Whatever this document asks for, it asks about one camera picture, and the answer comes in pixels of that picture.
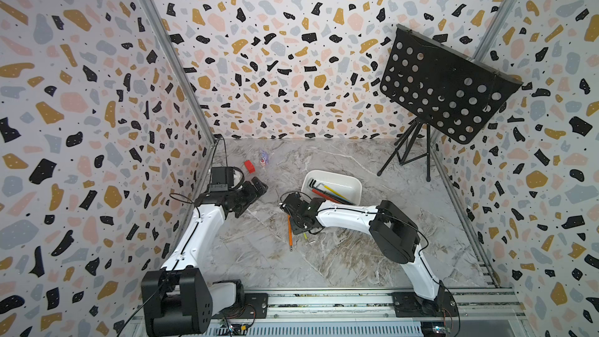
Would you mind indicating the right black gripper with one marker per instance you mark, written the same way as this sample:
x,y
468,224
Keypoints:
x,y
295,231

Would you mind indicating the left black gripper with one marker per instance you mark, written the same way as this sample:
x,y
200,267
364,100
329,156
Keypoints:
x,y
250,193

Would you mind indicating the orange sleeved hex key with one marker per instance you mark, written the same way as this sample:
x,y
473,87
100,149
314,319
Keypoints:
x,y
290,233

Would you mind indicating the red sleeved hex key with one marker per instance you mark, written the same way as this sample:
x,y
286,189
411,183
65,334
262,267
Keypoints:
x,y
321,194

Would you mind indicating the large black hex key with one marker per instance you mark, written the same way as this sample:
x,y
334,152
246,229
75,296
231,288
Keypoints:
x,y
314,185

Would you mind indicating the thin dark grey hex key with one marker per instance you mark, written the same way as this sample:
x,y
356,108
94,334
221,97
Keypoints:
x,y
321,185

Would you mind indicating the yellow sleeved hex key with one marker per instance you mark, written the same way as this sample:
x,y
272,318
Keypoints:
x,y
338,195

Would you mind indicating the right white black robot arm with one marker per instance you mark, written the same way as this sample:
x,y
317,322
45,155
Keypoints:
x,y
396,235

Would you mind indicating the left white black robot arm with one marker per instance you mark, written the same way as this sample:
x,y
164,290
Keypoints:
x,y
177,300

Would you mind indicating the white rectangular storage box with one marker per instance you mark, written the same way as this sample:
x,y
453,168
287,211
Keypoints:
x,y
349,186

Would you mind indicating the red tag on left gripper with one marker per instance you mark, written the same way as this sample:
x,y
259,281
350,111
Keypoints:
x,y
249,166

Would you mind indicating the small clear purple object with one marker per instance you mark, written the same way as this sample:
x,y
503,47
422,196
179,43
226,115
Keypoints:
x,y
264,158

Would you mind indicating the black perforated music stand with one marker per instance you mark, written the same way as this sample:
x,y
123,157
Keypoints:
x,y
443,89

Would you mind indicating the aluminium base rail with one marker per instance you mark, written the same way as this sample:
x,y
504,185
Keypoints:
x,y
374,312

